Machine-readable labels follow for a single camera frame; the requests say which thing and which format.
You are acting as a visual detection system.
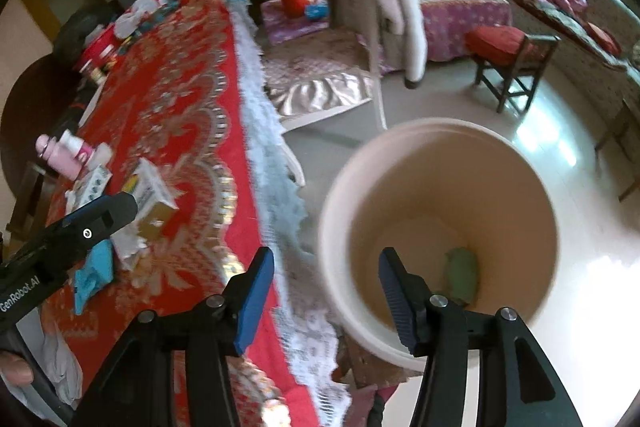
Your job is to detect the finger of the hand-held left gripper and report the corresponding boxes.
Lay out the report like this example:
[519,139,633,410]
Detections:
[45,192,139,258]

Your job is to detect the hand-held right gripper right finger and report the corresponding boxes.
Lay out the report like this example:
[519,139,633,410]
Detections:
[378,247,586,427]

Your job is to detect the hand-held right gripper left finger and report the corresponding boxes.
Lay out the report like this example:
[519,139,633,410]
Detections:
[70,246,276,427]

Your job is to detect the white medicine box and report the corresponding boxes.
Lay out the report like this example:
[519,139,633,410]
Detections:
[131,158,180,242]

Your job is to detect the beige plastic trash bin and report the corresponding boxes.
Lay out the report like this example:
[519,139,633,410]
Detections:
[317,117,561,370]

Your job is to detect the person's left hand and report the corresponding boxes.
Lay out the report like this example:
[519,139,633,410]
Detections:
[0,349,35,389]

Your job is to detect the white pill packet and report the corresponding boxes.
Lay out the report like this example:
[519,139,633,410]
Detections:
[65,167,112,210]

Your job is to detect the blue packet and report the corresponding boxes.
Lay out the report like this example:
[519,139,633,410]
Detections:
[74,239,115,315]

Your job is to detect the green crumpled wrapper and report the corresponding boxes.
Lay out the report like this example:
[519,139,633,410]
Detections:
[444,247,480,305]

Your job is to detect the white pill bottle pink label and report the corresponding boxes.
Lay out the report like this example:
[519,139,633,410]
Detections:
[59,130,96,168]

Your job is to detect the dark brown round table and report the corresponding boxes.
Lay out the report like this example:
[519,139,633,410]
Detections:
[0,54,96,188]

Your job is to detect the red floral tablecloth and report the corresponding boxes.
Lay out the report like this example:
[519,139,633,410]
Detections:
[40,0,321,427]

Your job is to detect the white lace tablecloth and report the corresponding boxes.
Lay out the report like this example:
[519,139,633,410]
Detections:
[220,0,351,427]

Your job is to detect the dark green bag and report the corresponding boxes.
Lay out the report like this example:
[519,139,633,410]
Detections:
[52,4,118,62]

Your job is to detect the white plastic bag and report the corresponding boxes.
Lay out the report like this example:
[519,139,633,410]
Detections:
[112,0,166,40]

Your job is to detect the silver satin cloth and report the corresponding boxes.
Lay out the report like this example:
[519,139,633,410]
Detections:
[267,72,373,118]

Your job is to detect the white chair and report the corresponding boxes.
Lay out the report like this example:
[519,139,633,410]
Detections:
[332,0,391,132]

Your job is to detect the pink floral mat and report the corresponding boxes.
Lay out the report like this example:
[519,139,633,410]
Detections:
[262,27,396,82]

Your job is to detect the dark wooden stool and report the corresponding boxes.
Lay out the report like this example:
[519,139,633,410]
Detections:
[474,34,561,114]

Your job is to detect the red cushion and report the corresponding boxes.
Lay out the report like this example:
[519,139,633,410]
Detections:
[465,26,528,64]

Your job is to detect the bed with purple floral sheet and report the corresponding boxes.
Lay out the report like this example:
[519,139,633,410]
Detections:
[412,0,513,62]

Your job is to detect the floral cushioned bench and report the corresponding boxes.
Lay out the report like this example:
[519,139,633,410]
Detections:
[490,0,640,82]

